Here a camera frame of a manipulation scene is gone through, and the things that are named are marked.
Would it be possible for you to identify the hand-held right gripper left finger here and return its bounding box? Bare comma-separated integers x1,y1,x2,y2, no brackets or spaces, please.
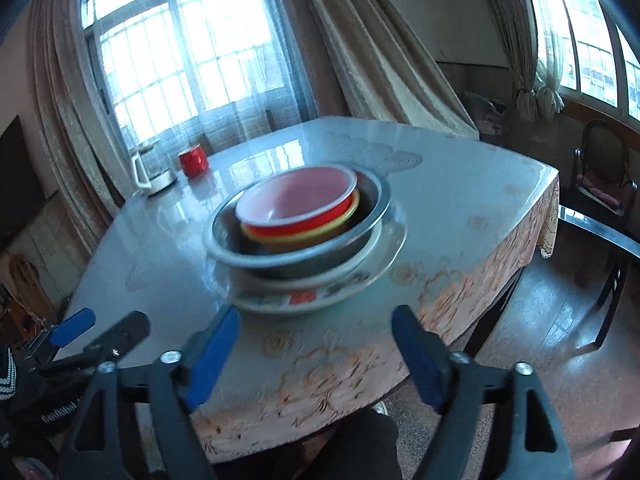
55,304,242,480

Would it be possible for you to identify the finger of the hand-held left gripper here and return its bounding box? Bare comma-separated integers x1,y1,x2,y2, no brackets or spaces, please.
40,311,151,373
27,308,97,363

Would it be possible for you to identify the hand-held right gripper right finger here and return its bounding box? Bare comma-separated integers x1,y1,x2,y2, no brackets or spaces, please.
391,304,581,480

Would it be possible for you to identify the large white printed plate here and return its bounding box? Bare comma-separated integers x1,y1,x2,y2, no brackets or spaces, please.
227,272,383,317

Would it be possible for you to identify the teal plate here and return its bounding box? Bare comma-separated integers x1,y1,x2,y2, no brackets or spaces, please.
212,220,408,293

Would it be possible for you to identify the stainless steel basin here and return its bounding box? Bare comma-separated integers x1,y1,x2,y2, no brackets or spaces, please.
202,162,392,281

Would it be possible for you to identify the yellow bowl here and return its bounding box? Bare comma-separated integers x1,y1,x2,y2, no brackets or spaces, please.
241,195,361,247

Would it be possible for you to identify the red bowl with white inside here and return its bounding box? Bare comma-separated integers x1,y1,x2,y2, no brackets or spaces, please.
235,165,360,239

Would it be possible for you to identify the person's left forearm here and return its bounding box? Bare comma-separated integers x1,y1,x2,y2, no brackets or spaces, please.
0,345,21,406

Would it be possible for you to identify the person's leg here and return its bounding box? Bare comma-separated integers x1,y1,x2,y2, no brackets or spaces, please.
215,409,403,480

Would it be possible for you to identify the black television screen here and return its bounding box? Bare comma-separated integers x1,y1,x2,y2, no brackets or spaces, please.
0,115,46,251

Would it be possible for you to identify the red mug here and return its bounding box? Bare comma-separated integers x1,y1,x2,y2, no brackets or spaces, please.
179,145,209,177

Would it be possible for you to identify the beige patterned curtain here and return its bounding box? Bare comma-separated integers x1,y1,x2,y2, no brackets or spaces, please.
280,0,481,141
27,0,131,256

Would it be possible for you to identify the metal chair with red cushion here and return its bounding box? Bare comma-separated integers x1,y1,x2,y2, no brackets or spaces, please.
570,118,640,221

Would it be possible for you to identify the grey sheer curtain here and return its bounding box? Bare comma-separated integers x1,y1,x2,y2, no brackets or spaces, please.
80,0,321,156

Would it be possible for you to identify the grey cloth bag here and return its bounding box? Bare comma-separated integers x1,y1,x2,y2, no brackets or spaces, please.
465,91,507,136

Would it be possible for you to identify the tied cream curtain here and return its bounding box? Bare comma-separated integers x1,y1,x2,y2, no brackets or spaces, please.
470,0,566,121

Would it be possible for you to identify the large barred window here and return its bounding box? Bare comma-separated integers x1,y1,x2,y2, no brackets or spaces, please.
80,0,321,146

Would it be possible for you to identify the arched side window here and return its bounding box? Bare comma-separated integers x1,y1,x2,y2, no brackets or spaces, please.
520,0,640,121

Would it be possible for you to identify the glass kettle with white handle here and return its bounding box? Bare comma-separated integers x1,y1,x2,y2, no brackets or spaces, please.
131,142,178,197

